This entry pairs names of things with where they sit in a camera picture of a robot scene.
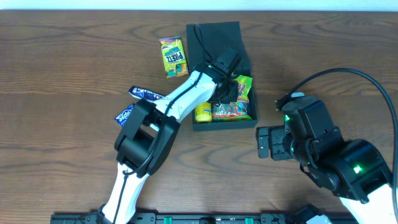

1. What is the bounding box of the yellow candy tube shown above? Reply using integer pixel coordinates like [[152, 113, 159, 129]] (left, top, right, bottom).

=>
[[195, 102, 213, 123]]

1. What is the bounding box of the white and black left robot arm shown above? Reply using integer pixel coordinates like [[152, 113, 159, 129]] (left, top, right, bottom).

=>
[[96, 62, 236, 223]]

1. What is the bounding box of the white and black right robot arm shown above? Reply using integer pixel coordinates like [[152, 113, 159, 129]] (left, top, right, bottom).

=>
[[256, 96, 397, 223]]

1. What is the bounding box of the Haribo gummy worms bag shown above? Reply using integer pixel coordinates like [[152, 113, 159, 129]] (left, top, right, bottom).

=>
[[212, 75, 252, 121]]

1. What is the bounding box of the black open gift box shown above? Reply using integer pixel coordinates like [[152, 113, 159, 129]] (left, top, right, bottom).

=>
[[186, 21, 258, 131]]

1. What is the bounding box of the green Pretz snack packet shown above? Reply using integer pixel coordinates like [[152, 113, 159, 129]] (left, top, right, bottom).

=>
[[159, 35, 188, 78]]

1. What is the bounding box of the blue Dairy Milk chocolate bar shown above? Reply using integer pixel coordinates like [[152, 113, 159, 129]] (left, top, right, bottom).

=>
[[128, 86, 165, 101]]

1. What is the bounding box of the blue Eclipse mints tin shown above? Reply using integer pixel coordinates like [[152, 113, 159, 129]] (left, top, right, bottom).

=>
[[114, 103, 135, 127]]

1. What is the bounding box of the black mounting rail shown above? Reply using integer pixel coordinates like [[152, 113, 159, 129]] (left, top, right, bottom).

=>
[[50, 203, 358, 224]]

